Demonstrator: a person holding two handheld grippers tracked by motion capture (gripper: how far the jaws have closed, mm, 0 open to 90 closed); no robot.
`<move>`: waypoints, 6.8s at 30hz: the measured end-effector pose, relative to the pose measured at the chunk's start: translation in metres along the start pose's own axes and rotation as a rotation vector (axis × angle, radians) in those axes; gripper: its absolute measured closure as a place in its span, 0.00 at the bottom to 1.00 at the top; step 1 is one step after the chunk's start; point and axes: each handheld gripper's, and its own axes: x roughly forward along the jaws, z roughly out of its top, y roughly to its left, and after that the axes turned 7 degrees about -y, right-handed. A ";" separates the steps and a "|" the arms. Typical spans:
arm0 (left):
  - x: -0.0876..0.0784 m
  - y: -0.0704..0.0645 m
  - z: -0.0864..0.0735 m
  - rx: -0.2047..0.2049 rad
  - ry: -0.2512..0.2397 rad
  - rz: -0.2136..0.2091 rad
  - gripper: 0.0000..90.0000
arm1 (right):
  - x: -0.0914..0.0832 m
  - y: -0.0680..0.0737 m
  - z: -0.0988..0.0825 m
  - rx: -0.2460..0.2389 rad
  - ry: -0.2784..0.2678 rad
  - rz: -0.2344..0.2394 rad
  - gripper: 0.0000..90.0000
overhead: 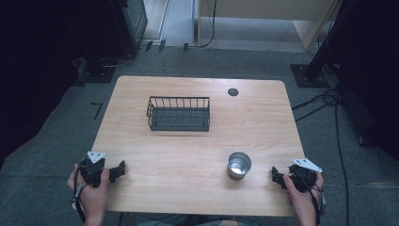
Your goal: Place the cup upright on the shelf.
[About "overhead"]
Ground thin black hanging cable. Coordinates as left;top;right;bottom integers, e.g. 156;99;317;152
199;0;218;49

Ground dark curtain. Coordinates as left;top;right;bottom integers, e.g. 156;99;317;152
0;0;126;170
326;0;399;161

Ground long black floor cable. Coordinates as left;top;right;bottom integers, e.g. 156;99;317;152
334;100;351;226

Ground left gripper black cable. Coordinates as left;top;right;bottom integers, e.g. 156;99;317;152
71;163;88;224

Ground light wooden cabinet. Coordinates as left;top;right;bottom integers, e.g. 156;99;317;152
197;0;343;53

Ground dark equipment cabinet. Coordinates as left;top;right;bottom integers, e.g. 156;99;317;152
109;0;149;58

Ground person's legs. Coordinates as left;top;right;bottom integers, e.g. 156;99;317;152
135;214;262;226

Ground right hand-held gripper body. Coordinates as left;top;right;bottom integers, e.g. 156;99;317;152
288;157;324;193

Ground black wire basket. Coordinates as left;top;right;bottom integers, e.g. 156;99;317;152
145;95;211;133

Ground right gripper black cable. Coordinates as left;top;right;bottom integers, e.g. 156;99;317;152
297;170;326;226

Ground person's left hand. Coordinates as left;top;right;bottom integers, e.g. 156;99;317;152
66;163;110;218

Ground person's right hand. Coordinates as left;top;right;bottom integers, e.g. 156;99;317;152
281;171;325;216

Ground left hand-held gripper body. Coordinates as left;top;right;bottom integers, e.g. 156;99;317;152
78;151;106;188

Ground shiny metal cup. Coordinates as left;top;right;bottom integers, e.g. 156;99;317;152
226;152;252;181

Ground black stand base plate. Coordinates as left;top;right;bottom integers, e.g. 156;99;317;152
77;56;118;85
290;62;332;89

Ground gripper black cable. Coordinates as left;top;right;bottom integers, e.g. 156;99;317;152
297;170;326;226
71;163;88;224

